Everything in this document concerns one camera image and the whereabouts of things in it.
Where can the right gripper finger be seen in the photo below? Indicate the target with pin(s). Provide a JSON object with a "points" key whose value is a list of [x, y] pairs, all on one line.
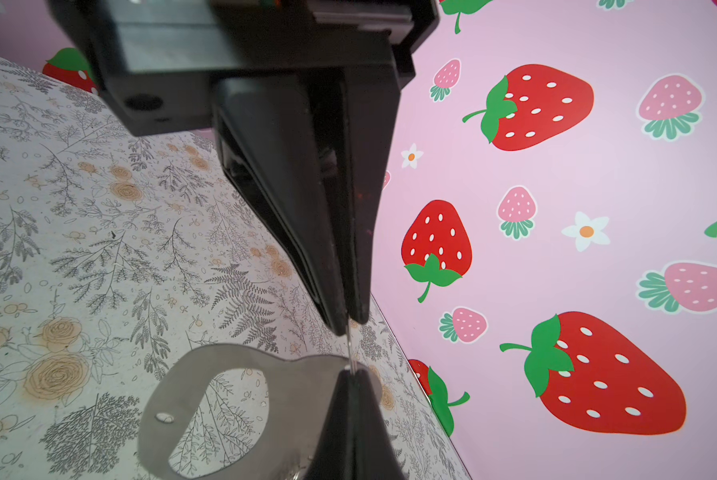
{"points": [[354, 444]]}

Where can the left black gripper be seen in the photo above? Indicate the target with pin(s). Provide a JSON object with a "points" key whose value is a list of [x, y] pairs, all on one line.
{"points": [[155, 63]]}

